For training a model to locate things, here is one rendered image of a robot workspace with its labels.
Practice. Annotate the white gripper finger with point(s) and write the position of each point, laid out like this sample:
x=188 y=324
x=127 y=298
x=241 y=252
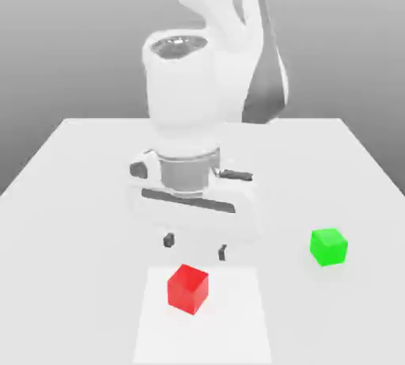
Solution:
x=222 y=252
x=169 y=240

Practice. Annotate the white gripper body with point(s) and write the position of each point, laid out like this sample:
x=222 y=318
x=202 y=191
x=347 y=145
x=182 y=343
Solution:
x=190 y=221

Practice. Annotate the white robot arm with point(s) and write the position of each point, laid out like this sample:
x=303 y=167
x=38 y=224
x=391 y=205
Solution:
x=193 y=86

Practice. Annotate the small red cube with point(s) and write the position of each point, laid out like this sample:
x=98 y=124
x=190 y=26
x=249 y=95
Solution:
x=187 y=289

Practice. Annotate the small green cube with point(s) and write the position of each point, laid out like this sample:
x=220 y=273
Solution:
x=329 y=247

